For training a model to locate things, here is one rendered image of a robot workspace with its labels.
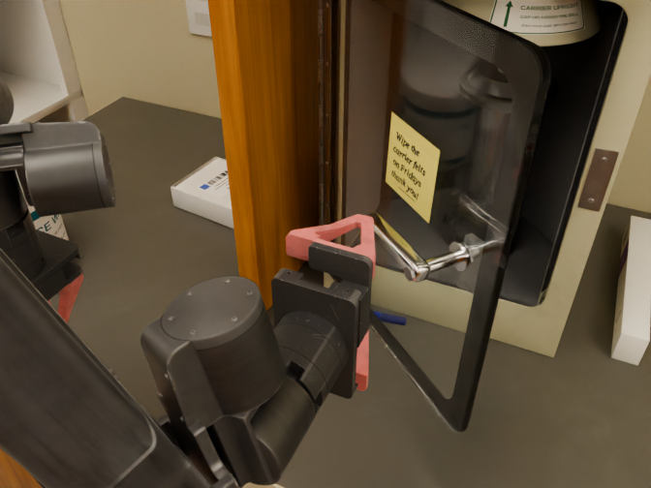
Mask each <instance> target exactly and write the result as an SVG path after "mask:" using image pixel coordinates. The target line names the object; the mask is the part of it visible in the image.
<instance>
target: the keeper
mask: <svg viewBox="0 0 651 488"><path fill-rule="evenodd" d="M618 155H619V152H617V151H611V150H606V149H602V148H597V147H596V148H595V151H594V154H593V158H592V161H591V164H590V167H589V170H588V173H587V176H586V179H585V183H584V186H583V189H582V193H581V196H580V199H579V202H578V206H577V207H581V208H586V209H590V210H595V211H599V212H600V210H601V207H602V204H603V201H604V198H605V193H606V190H607V187H608V184H609V181H610V178H611V175H612V173H613V170H614V167H615V164H616V161H617V158H618Z"/></svg>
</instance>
